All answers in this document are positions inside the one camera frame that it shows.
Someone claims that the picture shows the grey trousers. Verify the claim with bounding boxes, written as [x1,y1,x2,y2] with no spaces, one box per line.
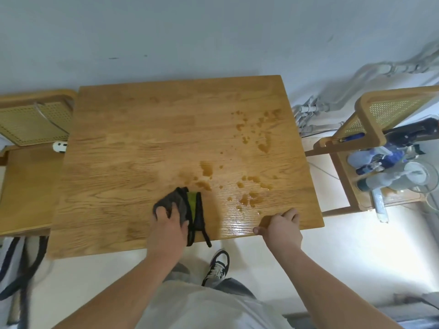
[165,262,256,300]

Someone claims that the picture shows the wooden table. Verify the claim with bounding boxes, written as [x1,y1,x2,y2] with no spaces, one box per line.
[46,75,325,260]

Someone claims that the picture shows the brown liquid spill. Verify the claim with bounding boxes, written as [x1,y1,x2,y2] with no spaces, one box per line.
[178,108,285,216]

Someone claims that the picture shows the clear spray bottle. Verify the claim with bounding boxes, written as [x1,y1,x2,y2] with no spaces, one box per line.
[357,169,426,193]

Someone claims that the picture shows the person's right hand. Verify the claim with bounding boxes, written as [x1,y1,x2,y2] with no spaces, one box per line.
[253,208,303,255]

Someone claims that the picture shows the person's right forearm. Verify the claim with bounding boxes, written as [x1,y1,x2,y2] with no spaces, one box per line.
[273,245,405,329]

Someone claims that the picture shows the blue spray bottle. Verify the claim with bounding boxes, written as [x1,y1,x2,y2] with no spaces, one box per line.
[347,147,405,176]

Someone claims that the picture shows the white shirt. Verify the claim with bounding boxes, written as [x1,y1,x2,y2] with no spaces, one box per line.
[135,281,292,329]

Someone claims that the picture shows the person's left forearm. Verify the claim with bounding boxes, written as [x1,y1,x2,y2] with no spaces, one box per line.
[51,250,187,329]

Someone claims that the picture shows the clear plastic hanger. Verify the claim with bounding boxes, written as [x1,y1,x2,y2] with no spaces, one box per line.
[32,102,71,137]

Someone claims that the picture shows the grey and green cleaning cloth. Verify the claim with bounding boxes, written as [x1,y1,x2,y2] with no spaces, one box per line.
[153,187,212,248]

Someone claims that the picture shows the person's left hand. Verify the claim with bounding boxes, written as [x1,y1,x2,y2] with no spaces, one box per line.
[148,202,189,262]

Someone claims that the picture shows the wooden chair with rattan back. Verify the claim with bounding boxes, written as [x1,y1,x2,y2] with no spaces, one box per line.
[0,90,79,237]
[305,85,439,218]

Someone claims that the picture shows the black and white sneaker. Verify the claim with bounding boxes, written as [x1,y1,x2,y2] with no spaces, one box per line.
[201,249,230,288]

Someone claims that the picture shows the black cables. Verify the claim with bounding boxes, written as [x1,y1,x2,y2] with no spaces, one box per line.
[0,236,48,329]

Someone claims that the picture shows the grey wall pipes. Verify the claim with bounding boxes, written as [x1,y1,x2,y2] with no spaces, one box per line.
[292,41,439,137]

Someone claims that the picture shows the metal scraper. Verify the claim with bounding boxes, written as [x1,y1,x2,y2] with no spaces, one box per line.
[372,188,390,224]

